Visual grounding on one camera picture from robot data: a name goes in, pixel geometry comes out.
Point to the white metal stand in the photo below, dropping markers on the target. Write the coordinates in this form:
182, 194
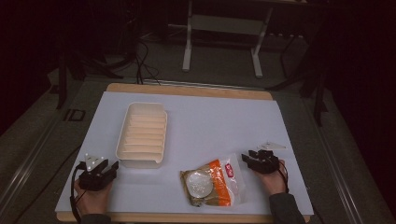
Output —
188, 46

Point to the clear orange snack packet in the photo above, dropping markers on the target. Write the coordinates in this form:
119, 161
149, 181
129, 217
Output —
214, 182

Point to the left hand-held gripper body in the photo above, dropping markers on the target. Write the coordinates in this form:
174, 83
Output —
93, 180

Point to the person's left hand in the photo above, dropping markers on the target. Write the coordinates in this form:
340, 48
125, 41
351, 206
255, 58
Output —
93, 200

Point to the white table sheet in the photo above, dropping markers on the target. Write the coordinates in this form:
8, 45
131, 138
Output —
202, 124

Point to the white ribbed plastic container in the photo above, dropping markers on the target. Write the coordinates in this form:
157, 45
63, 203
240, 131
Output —
143, 133

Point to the person's right hand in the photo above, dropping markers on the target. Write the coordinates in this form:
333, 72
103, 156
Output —
274, 182

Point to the black metal stand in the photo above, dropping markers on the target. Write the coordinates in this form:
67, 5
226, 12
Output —
317, 93

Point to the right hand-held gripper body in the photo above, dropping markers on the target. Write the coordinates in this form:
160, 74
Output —
265, 161

